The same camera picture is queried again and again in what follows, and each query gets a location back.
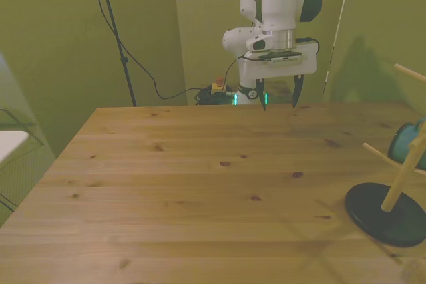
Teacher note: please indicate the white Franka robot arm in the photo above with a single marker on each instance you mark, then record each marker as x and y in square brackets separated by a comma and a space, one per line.
[279, 1]

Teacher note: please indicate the blue enamel mug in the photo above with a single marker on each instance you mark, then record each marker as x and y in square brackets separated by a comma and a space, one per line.
[401, 144]

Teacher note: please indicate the yellow emergency stop button box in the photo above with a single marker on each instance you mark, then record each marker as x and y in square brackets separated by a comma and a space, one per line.
[218, 87]

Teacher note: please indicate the wooden mug tree black base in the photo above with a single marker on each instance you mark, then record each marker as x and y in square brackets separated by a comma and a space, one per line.
[376, 211]

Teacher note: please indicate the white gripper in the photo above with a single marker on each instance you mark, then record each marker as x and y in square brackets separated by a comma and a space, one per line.
[283, 70]

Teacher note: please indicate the black tripod stand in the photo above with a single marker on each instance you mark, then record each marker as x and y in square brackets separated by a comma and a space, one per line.
[114, 28]

